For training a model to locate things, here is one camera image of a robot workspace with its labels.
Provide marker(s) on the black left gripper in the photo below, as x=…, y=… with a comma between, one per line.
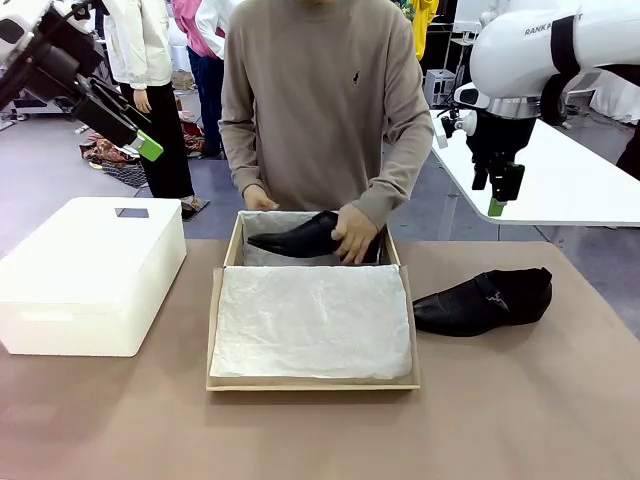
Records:
x=55, y=62

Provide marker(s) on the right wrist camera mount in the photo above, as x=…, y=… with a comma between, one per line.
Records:
x=457, y=122

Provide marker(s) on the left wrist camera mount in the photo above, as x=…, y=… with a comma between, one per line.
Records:
x=72, y=15

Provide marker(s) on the small white crate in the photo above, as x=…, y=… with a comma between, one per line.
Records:
x=440, y=87

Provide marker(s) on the white tissue paper sheet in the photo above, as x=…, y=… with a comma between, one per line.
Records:
x=310, y=320

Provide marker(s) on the brown cardboard shoe box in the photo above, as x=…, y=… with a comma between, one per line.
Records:
x=217, y=382

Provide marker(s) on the white foam box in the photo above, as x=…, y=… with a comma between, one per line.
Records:
x=75, y=280

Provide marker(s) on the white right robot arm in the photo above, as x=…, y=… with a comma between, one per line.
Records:
x=525, y=55

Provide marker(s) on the person's right hand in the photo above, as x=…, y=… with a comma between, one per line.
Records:
x=260, y=200

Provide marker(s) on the black buckled leather shoe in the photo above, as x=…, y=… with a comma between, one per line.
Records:
x=475, y=307

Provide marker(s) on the person's left hand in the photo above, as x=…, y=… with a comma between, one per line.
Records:
x=357, y=232

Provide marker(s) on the white background table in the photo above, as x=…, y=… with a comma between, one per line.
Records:
x=560, y=185

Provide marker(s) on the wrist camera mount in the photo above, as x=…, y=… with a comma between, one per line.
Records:
x=72, y=15
x=457, y=122

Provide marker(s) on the person's left forearm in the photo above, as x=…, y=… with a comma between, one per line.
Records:
x=395, y=170

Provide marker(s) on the person's right forearm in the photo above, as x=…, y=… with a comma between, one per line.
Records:
x=242, y=155

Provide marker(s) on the bystander in white shirt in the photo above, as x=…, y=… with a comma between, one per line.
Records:
x=212, y=25

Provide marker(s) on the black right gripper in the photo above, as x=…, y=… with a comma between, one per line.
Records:
x=497, y=137

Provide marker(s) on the patterned red cloth pile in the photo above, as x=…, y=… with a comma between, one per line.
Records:
x=192, y=132

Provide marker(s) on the person's beige sweater torso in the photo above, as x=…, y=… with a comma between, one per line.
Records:
x=315, y=100

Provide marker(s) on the bystander in yellow top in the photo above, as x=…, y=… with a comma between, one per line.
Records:
x=425, y=25

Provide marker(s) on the bystander in white jacket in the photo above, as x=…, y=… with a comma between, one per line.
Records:
x=145, y=50

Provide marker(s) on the bystander in pink top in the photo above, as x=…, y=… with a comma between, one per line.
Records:
x=202, y=80

